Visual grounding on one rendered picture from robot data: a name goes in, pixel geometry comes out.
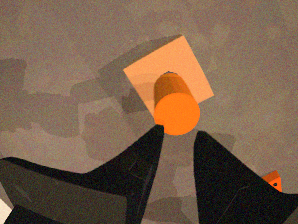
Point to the orange cylinder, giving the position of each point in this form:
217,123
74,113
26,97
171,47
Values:
174,104

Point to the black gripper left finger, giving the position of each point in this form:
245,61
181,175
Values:
117,192

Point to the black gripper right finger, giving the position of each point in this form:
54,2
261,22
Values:
228,192

